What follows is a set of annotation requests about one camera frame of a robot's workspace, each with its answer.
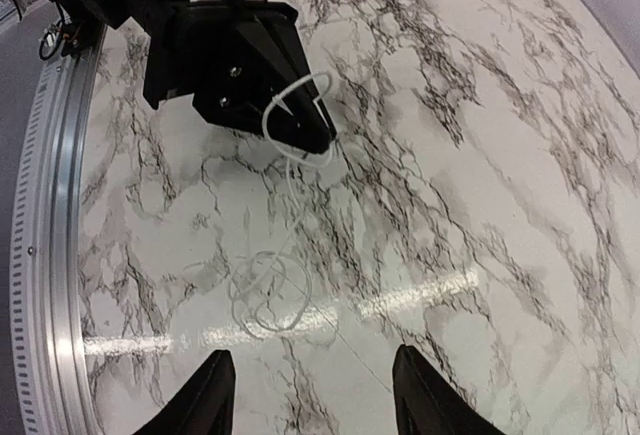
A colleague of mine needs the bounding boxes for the aluminium front rail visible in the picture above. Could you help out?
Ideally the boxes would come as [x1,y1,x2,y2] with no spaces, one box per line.
[9,28,105,434]

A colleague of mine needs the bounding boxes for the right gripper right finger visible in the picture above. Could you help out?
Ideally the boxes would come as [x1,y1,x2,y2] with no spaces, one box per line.
[392,345,502,435]

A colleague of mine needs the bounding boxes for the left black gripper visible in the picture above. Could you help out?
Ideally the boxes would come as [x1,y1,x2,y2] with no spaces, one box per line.
[81,0,336,155]

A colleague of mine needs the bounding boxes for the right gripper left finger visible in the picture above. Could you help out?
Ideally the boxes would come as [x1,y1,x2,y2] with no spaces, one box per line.
[135,350,236,435]

